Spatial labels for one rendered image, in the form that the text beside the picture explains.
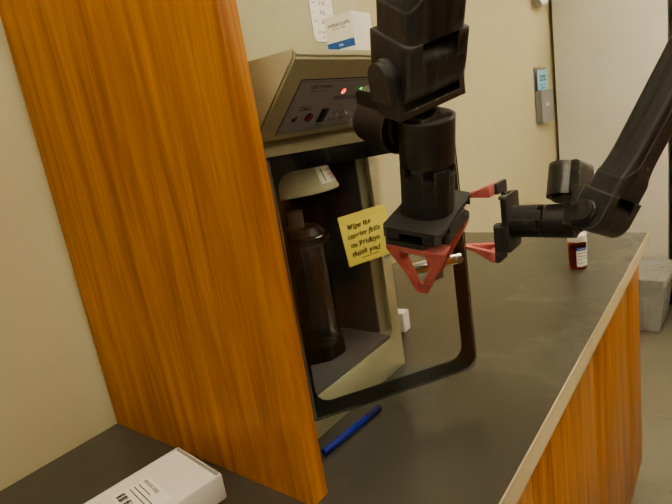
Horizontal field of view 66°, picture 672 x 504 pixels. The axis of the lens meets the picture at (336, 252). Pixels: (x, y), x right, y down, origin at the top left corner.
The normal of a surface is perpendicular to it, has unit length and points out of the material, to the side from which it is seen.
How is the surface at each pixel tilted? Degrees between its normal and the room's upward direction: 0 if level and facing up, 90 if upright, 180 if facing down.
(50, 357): 90
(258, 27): 90
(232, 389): 90
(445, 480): 0
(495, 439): 0
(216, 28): 90
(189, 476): 0
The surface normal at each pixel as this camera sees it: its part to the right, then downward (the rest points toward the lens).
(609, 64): -0.59, 0.28
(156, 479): -0.15, -0.96
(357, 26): 0.80, 0.02
